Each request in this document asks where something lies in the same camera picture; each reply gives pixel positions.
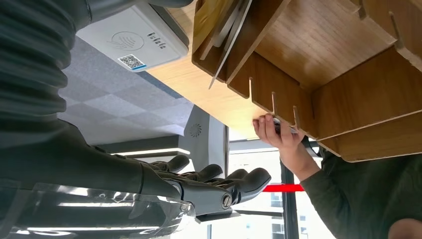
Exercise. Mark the grey room key card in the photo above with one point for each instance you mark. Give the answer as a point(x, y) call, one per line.
point(235, 33)
point(225, 26)

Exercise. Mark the black window frame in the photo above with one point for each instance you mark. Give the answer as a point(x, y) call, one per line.
point(289, 211)

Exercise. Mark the red barrier strip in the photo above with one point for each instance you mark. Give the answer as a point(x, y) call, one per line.
point(283, 188)

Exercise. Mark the grey card reader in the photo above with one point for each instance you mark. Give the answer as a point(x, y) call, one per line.
point(138, 36)

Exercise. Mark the light wood desk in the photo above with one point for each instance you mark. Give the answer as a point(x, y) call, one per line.
point(204, 95)

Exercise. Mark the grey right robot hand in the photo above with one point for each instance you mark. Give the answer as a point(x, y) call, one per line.
point(82, 171)

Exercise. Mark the person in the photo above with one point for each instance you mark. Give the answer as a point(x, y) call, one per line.
point(362, 191)

